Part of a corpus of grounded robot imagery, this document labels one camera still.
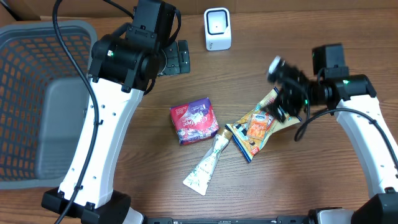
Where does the white tube pouch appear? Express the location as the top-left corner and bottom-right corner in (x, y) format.
(183, 128), (233, 195)

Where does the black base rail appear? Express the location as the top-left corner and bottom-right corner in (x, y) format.
(143, 215), (309, 224)

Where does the red purple snack pack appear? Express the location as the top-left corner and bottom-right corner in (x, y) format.
(170, 98), (220, 145)

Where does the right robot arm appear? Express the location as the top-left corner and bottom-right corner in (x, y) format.
(262, 44), (397, 224)

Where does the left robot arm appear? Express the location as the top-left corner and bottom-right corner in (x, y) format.
(42, 1), (182, 224)

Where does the cream snack bag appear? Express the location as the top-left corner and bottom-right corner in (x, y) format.
(225, 87), (302, 162)

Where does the grey plastic shopping basket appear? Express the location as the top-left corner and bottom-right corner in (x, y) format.
(1, 22), (89, 190)

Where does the white barcode scanner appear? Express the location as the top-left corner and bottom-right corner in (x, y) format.
(203, 7), (232, 51)

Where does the small orange juice carton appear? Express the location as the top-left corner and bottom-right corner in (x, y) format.
(247, 113), (274, 140)

